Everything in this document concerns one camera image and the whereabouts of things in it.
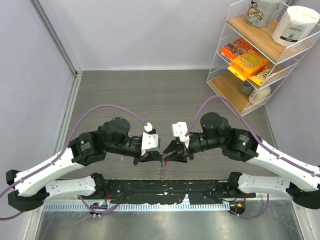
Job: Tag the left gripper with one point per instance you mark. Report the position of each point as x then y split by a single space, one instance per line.
149 156

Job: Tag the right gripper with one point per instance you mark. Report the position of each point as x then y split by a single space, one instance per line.
181 153

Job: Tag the red grey carabiner keyring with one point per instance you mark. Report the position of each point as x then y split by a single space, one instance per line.
161 168

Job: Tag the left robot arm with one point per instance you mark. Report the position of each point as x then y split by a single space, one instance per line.
42 183

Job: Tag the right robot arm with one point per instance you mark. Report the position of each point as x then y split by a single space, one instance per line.
295 179

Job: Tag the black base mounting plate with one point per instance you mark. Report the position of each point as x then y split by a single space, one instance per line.
169 192

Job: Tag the cream bottle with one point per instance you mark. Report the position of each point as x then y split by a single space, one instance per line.
258 95

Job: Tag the yellow candy bag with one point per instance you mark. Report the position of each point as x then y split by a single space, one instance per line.
261 76

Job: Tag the orange brown snack box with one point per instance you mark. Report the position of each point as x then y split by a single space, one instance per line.
236 48

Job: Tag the grey printed snack bag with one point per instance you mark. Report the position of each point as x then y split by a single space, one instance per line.
260 12

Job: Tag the white paper towel roll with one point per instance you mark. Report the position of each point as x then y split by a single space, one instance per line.
296 24

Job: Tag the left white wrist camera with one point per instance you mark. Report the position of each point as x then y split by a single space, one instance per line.
150 140

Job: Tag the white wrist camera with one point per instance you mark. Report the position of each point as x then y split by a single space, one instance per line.
150 140
179 131

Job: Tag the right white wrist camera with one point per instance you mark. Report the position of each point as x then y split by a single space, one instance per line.
179 131

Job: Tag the white slotted cable duct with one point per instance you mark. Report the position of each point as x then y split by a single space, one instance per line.
77 206

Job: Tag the white wire shelf rack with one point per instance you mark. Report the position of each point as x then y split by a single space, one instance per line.
261 43

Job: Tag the aluminium corner frame post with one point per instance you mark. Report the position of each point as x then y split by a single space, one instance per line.
52 25

